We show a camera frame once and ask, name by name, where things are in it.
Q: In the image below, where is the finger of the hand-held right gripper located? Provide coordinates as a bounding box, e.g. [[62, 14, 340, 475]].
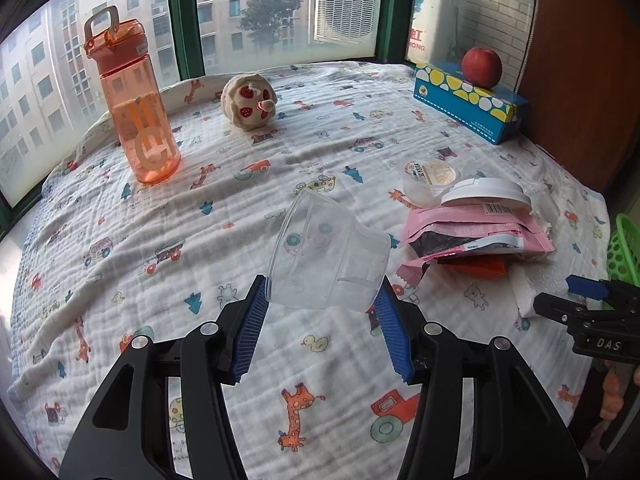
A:
[[533, 292, 590, 325], [566, 275, 610, 302]]

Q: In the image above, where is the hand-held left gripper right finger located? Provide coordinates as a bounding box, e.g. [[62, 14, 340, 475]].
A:
[[372, 277, 586, 480]]

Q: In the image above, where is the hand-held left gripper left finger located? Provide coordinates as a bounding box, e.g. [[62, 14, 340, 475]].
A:
[[59, 275, 271, 480]]

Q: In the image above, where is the green plastic basket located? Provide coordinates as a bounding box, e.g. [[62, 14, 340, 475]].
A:
[[605, 213, 640, 288]]

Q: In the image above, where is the orange snack wrapper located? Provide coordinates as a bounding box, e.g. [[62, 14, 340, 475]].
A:
[[435, 255, 510, 280]]

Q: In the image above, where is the clear plastic cup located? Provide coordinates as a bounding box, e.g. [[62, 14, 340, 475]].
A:
[[267, 189, 392, 312]]

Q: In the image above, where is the pink snack wrapper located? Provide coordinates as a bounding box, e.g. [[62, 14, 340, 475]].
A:
[[397, 202, 556, 263]]

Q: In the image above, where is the white paper tissue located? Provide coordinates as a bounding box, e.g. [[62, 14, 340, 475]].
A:
[[507, 260, 573, 318]]

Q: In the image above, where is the printed blanket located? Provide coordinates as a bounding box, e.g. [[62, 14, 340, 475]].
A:
[[10, 60, 612, 480]]

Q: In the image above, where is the white plastic lid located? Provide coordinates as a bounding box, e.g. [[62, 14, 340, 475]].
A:
[[440, 177, 532, 209]]

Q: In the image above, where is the small jelly cup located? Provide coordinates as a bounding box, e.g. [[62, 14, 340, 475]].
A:
[[402, 158, 462, 207]]

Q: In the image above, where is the brown wooden cabinet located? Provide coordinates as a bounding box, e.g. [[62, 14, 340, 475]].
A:
[[516, 0, 640, 202]]

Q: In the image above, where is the blue tissue box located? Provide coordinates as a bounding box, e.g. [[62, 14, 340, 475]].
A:
[[413, 59, 531, 146]]

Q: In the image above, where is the plush cupcake toy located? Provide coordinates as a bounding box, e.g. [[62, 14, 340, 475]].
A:
[[221, 74, 277, 133]]

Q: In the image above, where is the orange water bottle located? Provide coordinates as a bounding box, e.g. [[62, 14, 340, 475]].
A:
[[82, 5, 182, 185]]

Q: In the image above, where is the red apple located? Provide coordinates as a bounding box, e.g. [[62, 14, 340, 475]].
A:
[[461, 46, 503, 89]]

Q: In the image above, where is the white printed sign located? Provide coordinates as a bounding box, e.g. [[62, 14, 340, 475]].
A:
[[405, 0, 443, 65]]

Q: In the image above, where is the outdoor air conditioner unit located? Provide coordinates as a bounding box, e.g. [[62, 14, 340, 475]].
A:
[[314, 0, 384, 47]]

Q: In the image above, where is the green window frame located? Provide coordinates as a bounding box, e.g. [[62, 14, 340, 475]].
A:
[[0, 0, 541, 233]]

